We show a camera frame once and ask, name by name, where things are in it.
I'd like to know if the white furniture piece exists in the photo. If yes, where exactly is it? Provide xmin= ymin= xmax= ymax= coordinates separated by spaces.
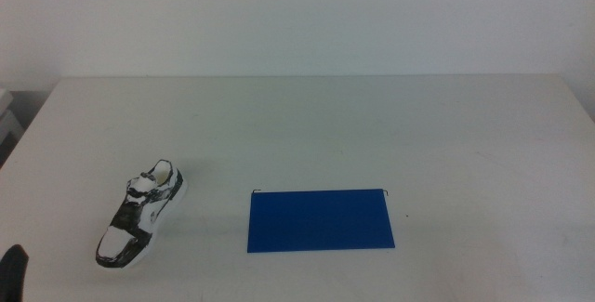
xmin=0 ymin=87 xmax=25 ymax=148

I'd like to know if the blue rectangular mat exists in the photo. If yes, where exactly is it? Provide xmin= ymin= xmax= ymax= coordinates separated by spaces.
xmin=246 ymin=188 xmax=396 ymax=254

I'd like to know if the black and white shoe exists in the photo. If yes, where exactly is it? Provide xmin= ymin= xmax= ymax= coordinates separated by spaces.
xmin=95 ymin=158 xmax=189 ymax=269

